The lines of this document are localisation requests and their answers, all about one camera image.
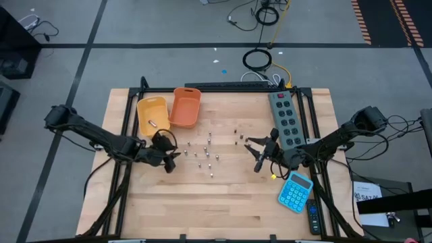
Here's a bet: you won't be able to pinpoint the yellow plastic bin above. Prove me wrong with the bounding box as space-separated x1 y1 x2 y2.
136 95 171 138

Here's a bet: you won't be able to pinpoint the black cabinet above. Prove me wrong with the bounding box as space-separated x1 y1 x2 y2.
0 6 43 80

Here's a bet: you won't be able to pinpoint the yellow cable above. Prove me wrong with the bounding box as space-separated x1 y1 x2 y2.
269 0 293 89

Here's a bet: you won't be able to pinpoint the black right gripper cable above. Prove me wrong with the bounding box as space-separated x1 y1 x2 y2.
269 158 292 180

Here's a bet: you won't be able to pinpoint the long black ribbed bar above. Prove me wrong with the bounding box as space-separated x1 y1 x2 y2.
184 81 271 90

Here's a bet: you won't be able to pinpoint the orange plastic bin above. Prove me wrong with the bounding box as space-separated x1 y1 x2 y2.
168 86 203 130

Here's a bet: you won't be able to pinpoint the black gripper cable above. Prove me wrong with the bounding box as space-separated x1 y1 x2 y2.
152 128 179 153
269 158 292 180

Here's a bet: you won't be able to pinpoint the grey-green power strip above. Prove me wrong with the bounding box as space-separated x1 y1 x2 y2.
268 90 307 151

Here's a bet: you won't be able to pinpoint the white printed paper sheet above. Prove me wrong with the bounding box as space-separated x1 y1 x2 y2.
352 181 389 227

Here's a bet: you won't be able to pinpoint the grey post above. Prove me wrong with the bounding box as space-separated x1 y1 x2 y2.
420 108 432 159

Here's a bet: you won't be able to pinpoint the large black coiled cable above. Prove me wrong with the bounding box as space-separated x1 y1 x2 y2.
242 48 273 72

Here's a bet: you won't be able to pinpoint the black metal table frame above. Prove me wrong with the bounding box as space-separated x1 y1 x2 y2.
80 76 364 243

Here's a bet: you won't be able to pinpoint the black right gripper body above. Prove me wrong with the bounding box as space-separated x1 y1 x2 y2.
254 128 291 173

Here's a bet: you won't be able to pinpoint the white cable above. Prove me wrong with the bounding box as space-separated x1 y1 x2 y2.
240 70 281 86

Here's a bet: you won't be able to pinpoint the black base cable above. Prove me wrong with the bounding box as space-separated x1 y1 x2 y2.
83 157 115 200

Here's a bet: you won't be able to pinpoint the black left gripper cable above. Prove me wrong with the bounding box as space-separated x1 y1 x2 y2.
152 128 179 153

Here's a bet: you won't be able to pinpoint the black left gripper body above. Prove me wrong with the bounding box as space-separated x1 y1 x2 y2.
146 130 177 174

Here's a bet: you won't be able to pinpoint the loose black floor cable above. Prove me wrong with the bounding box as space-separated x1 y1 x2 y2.
226 0 259 32

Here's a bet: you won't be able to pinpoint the black adapter cable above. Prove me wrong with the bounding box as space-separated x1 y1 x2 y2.
26 20 60 43

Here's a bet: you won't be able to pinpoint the black side table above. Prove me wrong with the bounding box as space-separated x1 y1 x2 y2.
350 175 432 243

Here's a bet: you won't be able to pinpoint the black beam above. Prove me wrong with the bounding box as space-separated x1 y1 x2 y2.
356 188 432 215

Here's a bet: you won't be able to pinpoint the dark grey box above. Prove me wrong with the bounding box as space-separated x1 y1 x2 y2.
0 80 21 136

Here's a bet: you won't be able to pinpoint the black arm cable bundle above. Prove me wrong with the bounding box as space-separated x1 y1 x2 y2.
344 114 426 165

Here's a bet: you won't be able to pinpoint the black mat orange stripes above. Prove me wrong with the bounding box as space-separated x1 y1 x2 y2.
350 0 432 48

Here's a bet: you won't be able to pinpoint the black remote control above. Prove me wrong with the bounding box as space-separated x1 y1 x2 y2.
305 198 322 236

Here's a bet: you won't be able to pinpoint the small metal clamp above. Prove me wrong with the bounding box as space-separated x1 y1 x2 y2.
385 211 402 227

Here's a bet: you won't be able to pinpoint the small black coiled cable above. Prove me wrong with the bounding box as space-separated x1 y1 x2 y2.
254 5 280 26

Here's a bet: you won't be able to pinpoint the blue calculator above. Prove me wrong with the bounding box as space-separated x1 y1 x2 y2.
277 170 315 215

